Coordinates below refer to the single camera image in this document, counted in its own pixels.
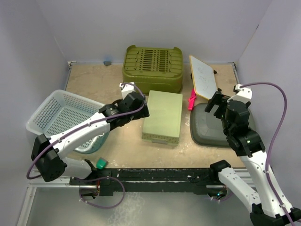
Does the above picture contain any white perforated plastic basket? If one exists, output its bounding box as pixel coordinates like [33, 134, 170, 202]
[26, 89, 104, 138]

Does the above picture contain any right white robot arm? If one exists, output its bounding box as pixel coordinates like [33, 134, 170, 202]
[205, 91, 301, 226]

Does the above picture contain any large grey plastic tub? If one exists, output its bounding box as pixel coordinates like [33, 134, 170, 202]
[190, 103, 256, 148]

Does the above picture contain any olive green plastic tub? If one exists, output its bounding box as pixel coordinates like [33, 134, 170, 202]
[122, 45, 184, 94]

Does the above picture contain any small grey blue block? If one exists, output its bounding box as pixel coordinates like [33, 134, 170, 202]
[103, 56, 112, 66]

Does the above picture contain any white board yellow frame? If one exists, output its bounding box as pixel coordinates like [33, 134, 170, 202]
[189, 55, 217, 100]

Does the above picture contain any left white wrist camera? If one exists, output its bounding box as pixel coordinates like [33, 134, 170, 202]
[119, 82, 135, 99]

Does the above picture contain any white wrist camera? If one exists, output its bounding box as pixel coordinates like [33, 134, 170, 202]
[119, 82, 135, 99]
[231, 84, 253, 104]

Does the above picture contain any teal green sponge block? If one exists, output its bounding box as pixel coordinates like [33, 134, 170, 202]
[96, 158, 108, 170]

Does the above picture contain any teal transparent basket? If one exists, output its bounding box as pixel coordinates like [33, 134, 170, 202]
[74, 132, 109, 154]

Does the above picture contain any aluminium frame rail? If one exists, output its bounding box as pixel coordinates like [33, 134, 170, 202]
[16, 174, 71, 226]

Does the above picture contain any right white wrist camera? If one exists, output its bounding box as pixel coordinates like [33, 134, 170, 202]
[231, 84, 253, 104]

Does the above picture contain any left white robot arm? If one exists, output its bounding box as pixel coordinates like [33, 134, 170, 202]
[31, 91, 149, 185]

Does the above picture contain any light green plastic basket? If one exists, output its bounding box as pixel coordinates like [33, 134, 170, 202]
[142, 90, 183, 145]

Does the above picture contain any pink plastic clip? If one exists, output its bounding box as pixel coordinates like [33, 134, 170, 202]
[188, 88, 197, 111]

